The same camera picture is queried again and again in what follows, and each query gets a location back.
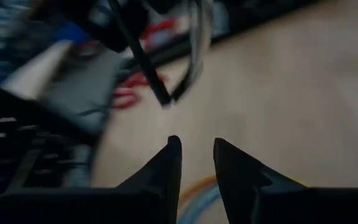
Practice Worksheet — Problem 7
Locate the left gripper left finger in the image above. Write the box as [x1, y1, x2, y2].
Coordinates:
[115, 134, 183, 224]

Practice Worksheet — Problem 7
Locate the person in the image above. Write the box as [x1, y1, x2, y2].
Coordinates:
[0, 20, 91, 101]

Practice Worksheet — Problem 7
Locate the red handled screwdriver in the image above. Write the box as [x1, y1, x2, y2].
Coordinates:
[119, 70, 167, 90]
[112, 88, 143, 110]

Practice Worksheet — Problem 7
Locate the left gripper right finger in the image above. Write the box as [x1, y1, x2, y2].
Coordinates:
[213, 137, 307, 224]

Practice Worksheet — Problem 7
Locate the black aluminium table frame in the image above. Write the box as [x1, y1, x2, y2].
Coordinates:
[116, 0, 316, 72]

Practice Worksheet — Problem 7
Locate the coloured cable bundle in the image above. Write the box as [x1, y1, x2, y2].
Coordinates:
[176, 175, 226, 224]

